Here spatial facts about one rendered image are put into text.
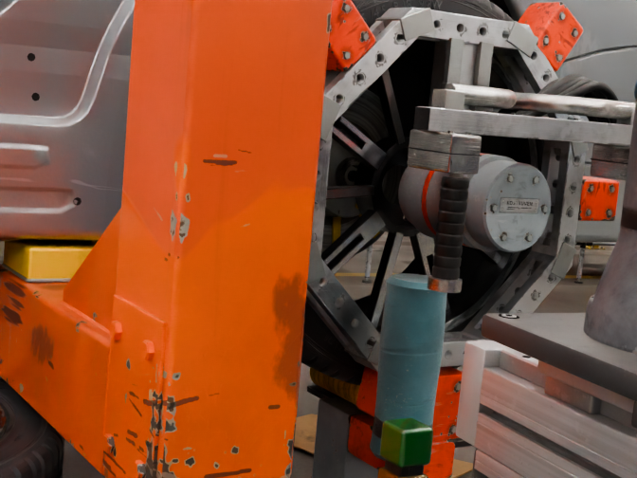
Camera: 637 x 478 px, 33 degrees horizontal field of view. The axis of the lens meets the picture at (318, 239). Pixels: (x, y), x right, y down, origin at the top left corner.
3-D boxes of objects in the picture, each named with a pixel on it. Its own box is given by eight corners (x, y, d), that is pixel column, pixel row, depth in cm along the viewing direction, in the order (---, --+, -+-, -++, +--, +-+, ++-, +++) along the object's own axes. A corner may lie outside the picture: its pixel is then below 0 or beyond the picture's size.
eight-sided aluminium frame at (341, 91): (536, 350, 185) (573, 34, 178) (563, 359, 180) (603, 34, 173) (263, 368, 156) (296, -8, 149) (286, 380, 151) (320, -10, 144)
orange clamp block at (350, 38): (350, 41, 157) (317, -9, 152) (380, 41, 150) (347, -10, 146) (318, 71, 155) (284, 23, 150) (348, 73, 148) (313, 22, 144)
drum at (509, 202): (458, 234, 172) (467, 148, 170) (551, 257, 154) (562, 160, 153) (387, 234, 165) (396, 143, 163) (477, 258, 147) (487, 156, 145)
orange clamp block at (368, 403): (366, 352, 167) (353, 407, 168) (395, 364, 161) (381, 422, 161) (401, 357, 171) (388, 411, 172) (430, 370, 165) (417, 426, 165)
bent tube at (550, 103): (551, 119, 171) (559, 52, 169) (646, 127, 155) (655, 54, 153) (466, 111, 161) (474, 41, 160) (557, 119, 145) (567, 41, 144)
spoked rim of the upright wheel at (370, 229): (157, 219, 171) (364, 359, 198) (223, 243, 152) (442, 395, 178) (317, -32, 179) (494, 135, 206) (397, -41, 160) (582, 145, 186)
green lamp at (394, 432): (409, 452, 111) (412, 415, 111) (431, 466, 108) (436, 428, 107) (377, 456, 109) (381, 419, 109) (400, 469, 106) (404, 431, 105)
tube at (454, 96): (455, 110, 160) (463, 39, 159) (546, 119, 144) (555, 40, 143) (359, 101, 151) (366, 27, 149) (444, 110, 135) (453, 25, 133)
